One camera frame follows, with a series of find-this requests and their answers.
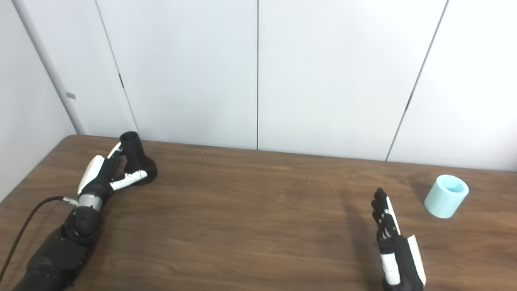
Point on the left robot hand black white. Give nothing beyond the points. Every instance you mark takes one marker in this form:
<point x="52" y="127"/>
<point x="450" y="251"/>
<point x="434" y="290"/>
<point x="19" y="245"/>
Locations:
<point x="97" y="178"/>

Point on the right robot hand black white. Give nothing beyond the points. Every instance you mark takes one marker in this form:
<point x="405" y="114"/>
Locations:
<point x="404" y="262"/>

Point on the black funnel-shaped nozzle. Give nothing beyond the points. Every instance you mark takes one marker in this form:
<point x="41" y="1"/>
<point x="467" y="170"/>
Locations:
<point x="139" y="161"/>

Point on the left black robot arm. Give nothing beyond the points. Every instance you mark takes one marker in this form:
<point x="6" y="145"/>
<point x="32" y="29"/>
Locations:
<point x="56" y="254"/>

